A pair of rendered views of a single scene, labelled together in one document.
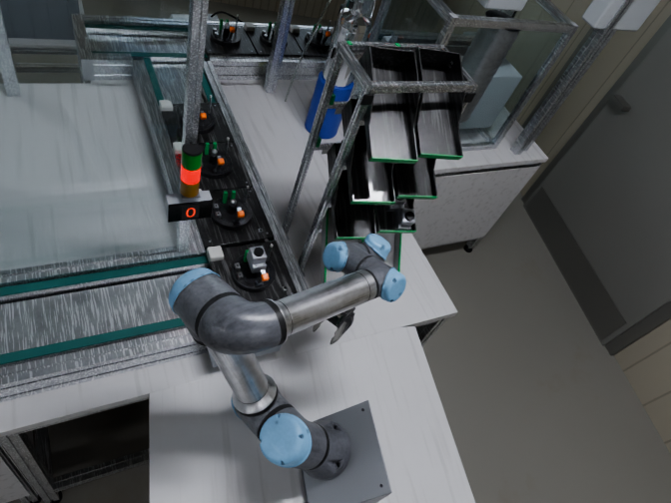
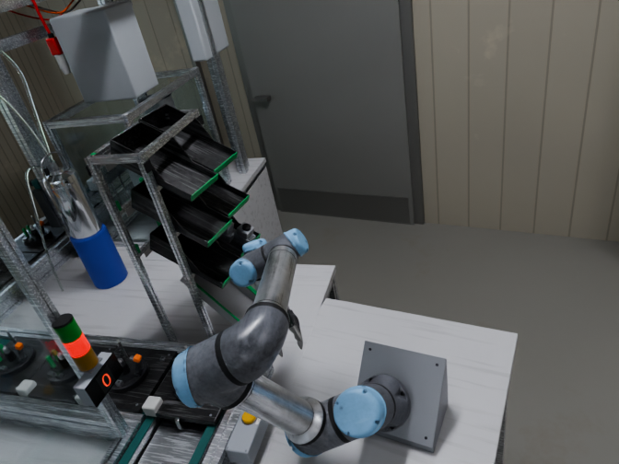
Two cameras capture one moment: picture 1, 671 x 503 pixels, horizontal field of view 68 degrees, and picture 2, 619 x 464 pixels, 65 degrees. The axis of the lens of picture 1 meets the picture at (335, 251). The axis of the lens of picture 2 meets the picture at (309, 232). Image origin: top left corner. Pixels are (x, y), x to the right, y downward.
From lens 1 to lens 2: 0.41 m
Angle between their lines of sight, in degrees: 25
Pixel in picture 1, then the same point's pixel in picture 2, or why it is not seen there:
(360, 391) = (352, 361)
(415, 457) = (426, 349)
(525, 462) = (468, 319)
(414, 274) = not seen: hidden behind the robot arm
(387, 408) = not seen: hidden behind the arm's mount
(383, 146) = (188, 186)
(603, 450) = (485, 266)
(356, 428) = (381, 363)
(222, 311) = (233, 339)
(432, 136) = (206, 158)
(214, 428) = not seen: outside the picture
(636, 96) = (265, 87)
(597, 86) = (239, 105)
